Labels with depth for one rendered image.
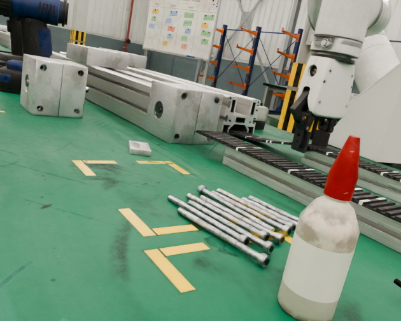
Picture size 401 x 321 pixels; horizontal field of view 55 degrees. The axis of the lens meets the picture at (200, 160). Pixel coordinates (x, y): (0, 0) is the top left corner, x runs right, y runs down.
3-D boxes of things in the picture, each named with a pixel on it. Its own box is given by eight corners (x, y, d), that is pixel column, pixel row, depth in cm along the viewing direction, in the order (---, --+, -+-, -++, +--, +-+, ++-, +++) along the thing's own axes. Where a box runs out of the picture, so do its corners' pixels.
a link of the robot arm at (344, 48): (343, 35, 60) (338, 55, 61) (372, 46, 66) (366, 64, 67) (302, 33, 67) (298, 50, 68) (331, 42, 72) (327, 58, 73)
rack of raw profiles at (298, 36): (191, 90, 1226) (204, 18, 1172) (213, 93, 1278) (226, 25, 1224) (260, 111, 970) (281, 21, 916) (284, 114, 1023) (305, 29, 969)
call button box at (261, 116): (263, 130, 103) (269, 107, 101) (237, 128, 97) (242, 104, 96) (244, 123, 109) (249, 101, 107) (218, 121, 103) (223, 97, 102)
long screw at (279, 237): (284, 244, 34) (286, 234, 34) (278, 246, 34) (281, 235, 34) (204, 201, 42) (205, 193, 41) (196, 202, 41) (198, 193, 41)
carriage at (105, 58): (125, 81, 101) (128, 55, 99) (84, 75, 94) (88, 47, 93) (102, 72, 113) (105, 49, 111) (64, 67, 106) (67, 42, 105)
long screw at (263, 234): (269, 241, 34) (271, 232, 34) (262, 244, 34) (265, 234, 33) (191, 199, 42) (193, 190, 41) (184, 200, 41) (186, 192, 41)
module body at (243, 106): (253, 135, 90) (261, 100, 88) (220, 134, 84) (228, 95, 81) (113, 83, 150) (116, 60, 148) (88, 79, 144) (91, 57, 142)
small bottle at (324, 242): (344, 326, 24) (403, 148, 21) (292, 327, 23) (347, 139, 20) (314, 290, 28) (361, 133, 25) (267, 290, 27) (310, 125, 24)
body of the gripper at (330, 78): (335, 48, 61) (317, 117, 64) (368, 58, 67) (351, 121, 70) (299, 44, 67) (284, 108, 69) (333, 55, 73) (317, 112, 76)
